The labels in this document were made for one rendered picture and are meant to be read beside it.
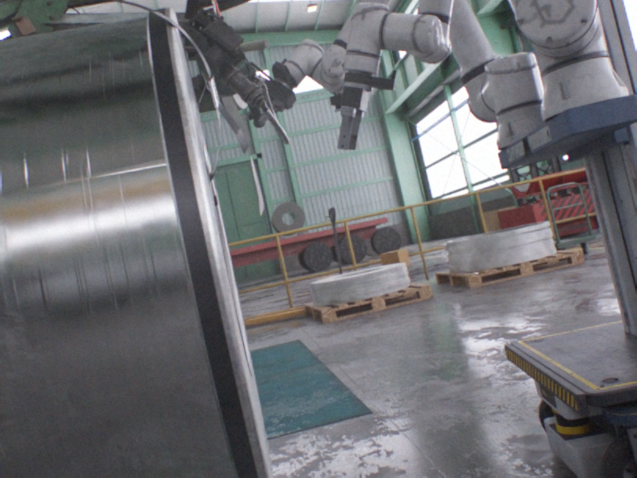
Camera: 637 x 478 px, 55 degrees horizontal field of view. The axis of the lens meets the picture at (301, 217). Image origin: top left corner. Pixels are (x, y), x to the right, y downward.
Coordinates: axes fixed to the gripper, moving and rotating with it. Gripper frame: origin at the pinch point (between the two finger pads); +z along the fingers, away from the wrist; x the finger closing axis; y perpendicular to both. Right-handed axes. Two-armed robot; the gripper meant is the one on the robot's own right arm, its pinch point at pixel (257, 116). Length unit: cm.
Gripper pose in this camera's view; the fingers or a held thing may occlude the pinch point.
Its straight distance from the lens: 204.5
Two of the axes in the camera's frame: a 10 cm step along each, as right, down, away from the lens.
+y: 1.4, 4.6, 8.8
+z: -5.6, 7.7, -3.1
